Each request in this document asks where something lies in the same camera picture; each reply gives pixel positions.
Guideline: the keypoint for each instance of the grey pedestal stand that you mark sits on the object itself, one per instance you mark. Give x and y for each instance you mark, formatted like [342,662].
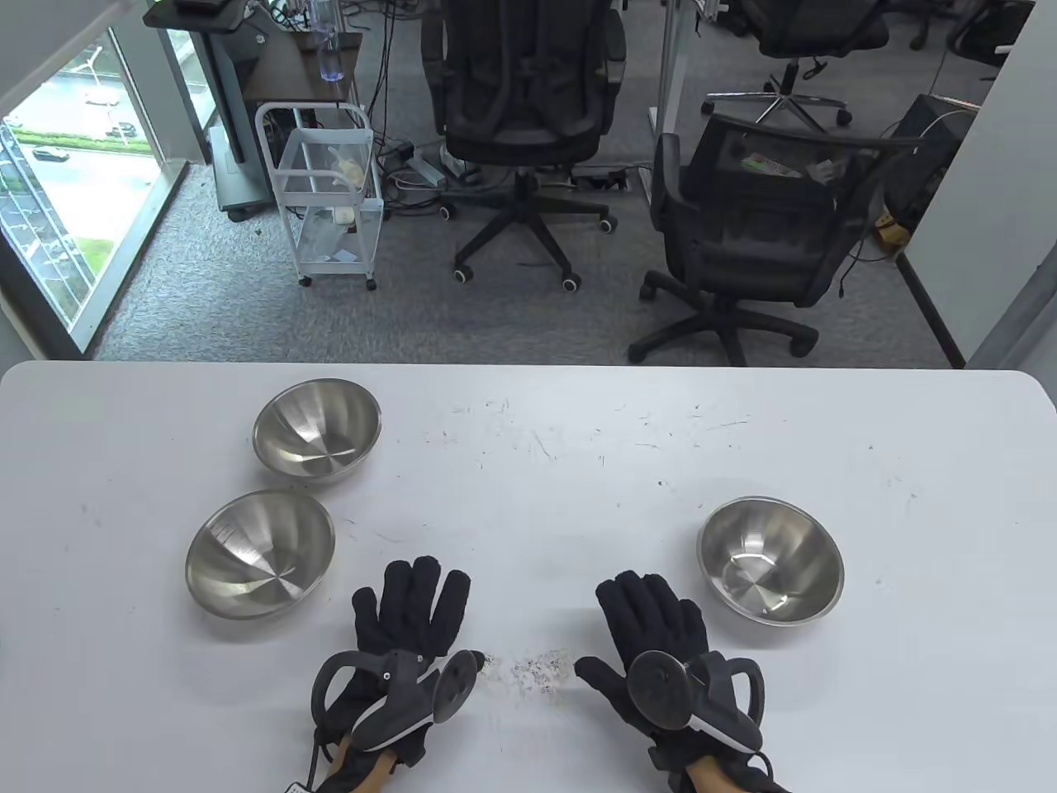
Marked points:
[235,124]

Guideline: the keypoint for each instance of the yellow object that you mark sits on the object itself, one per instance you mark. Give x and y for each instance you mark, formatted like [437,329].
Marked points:
[892,231]

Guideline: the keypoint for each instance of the white desk leg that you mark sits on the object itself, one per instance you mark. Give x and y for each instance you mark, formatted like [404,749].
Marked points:
[671,58]

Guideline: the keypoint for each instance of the black high-back office chair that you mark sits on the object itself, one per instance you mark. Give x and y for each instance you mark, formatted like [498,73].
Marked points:
[520,91]

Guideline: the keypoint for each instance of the black computer tower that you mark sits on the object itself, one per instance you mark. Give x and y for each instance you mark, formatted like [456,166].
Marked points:
[925,157]

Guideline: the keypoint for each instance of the person's left forearm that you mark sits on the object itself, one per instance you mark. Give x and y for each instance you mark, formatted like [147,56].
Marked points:
[355,764]

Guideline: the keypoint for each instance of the person's right hand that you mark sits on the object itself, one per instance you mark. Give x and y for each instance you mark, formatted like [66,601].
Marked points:
[652,615]

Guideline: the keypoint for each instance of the window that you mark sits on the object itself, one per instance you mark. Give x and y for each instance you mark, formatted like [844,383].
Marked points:
[74,165]

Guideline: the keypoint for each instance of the black chair with chrome base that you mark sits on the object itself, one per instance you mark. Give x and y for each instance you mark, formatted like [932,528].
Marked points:
[813,33]

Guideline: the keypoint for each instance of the steel mixing bowl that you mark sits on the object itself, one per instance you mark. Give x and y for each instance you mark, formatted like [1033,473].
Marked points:
[772,562]
[260,557]
[318,434]

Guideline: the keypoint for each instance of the person's left hand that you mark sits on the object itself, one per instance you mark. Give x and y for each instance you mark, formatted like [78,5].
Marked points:
[409,611]

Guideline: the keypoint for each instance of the brown side table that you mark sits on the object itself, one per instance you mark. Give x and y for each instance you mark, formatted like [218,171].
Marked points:
[285,70]

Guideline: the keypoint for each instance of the green and white packet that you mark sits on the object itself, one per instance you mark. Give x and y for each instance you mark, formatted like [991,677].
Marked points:
[768,163]

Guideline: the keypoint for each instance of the clear water bottle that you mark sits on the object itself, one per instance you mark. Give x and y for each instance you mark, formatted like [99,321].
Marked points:
[330,58]

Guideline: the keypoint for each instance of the person's right forearm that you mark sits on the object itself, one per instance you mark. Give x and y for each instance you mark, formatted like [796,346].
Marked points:
[710,776]

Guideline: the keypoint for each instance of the black mesh office chair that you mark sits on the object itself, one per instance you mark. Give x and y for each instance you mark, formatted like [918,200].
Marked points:
[743,239]

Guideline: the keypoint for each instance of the black power strip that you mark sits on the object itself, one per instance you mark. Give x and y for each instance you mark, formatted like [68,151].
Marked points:
[603,180]

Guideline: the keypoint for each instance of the white rolling cart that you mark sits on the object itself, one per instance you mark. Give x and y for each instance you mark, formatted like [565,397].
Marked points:
[285,178]

